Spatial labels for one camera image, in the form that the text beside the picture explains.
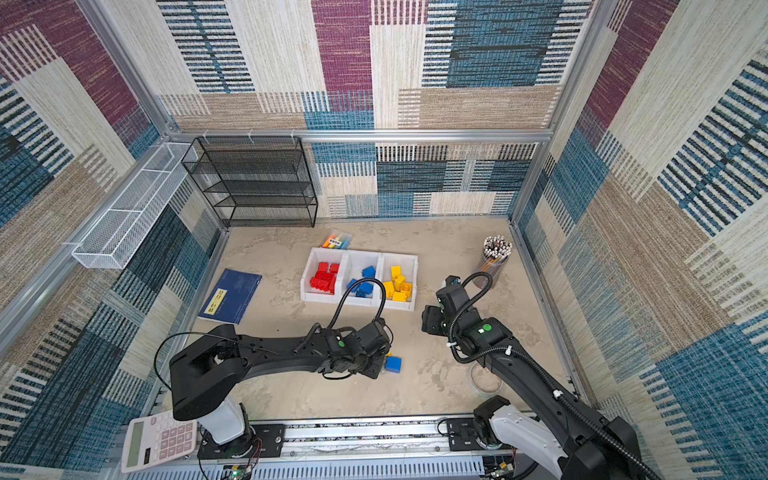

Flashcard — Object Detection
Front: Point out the small blue lego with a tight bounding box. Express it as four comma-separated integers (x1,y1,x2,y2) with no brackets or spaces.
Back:
355,282,373,298

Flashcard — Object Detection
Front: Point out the long yellow lego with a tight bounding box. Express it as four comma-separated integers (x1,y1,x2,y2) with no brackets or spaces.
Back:
393,275,406,291

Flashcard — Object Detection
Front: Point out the tall red lego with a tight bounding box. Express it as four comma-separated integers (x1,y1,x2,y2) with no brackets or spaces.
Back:
310,272,336,292

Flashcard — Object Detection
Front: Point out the long red lego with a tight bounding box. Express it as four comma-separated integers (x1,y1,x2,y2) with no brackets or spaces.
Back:
310,277,329,293

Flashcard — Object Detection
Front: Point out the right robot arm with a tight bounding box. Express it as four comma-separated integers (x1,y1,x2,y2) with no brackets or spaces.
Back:
422,272,658,479

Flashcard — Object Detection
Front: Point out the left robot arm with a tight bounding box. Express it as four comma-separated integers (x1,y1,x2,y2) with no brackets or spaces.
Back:
166,278,394,458

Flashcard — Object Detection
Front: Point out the pencil cup with pencils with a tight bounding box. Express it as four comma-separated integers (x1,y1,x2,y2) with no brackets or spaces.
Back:
477,235,514,277

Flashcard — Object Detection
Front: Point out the white three-compartment bin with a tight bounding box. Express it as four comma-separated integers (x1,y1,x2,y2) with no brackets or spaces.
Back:
299,246,419,311

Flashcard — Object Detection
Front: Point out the highlighter marker pack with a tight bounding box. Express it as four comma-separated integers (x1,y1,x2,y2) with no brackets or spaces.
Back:
322,233,352,250

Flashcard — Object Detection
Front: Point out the blue book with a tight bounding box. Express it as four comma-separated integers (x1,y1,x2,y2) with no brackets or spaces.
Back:
198,269,262,325

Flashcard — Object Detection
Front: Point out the black mesh shelf rack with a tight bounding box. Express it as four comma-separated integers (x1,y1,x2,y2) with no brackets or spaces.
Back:
182,136,318,228

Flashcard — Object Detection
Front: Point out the white pink calculator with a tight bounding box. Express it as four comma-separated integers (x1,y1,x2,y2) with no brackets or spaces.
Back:
120,411,198,473

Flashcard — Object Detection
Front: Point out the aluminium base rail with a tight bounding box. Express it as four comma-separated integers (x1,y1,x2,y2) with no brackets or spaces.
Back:
119,413,619,480

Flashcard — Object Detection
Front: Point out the white wire wall basket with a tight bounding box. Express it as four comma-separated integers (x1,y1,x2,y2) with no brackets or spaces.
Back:
72,142,189,270

